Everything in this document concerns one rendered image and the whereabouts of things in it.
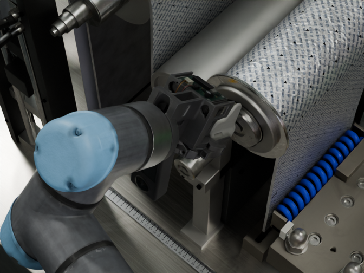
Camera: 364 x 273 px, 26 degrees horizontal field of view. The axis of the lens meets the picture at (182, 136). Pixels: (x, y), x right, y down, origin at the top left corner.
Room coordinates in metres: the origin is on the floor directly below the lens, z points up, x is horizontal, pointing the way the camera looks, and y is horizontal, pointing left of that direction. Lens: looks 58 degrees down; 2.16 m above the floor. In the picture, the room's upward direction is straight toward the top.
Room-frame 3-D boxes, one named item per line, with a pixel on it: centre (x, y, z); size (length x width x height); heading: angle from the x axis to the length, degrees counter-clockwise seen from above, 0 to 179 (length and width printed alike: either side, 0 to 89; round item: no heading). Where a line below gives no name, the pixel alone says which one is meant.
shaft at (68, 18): (0.71, 0.16, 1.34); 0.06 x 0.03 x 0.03; 138
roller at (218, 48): (0.78, -0.08, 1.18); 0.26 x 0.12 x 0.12; 138
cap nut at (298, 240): (0.51, -0.18, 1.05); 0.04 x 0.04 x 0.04
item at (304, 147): (0.66, -0.21, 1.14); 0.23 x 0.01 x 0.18; 138
